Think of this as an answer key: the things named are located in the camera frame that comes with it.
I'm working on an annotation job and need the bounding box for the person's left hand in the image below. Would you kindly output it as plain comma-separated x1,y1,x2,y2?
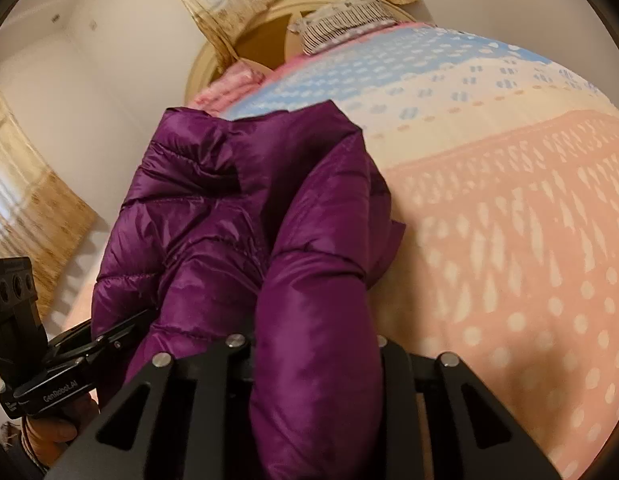
22,393,100,468

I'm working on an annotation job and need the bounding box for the folded pink blanket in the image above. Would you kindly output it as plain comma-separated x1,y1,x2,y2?
188,61,266,116

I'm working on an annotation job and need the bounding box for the striped grey pillow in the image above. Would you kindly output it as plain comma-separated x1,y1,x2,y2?
288,0,398,56

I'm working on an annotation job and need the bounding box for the cream wooden headboard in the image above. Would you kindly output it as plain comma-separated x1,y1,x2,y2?
184,0,418,105

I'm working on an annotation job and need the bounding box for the purple hooded puffer jacket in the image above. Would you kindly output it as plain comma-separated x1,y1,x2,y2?
91,101,405,479

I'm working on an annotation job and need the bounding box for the polka dot bed cover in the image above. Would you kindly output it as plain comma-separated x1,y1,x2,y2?
63,22,619,480

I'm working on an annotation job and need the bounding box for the beige window curtain left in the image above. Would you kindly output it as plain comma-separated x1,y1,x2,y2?
0,92,96,316

